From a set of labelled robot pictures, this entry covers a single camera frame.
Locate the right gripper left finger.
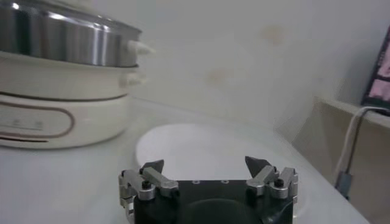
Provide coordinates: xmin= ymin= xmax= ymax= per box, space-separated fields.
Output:
xmin=118 ymin=159 xmax=180 ymax=209

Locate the black inline cable adapter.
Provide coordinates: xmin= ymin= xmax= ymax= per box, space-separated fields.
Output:
xmin=334 ymin=170 xmax=354 ymax=200

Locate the white laptop charger cable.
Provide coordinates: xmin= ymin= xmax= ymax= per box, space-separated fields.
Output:
xmin=333 ymin=106 xmax=390 ymax=183

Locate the grey open laptop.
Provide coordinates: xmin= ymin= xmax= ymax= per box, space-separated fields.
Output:
xmin=361 ymin=26 xmax=390 ymax=116

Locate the white round plate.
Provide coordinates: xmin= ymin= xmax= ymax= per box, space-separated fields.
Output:
xmin=135 ymin=123 xmax=305 ymax=214

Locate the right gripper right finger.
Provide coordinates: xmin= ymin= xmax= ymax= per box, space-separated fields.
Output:
xmin=244 ymin=155 xmax=299 ymax=200

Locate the stainless steel steamer basket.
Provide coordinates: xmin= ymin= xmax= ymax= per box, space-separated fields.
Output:
xmin=0 ymin=0 xmax=155 ymax=68

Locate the white side table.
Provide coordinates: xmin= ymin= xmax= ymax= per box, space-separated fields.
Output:
xmin=275 ymin=97 xmax=390 ymax=224

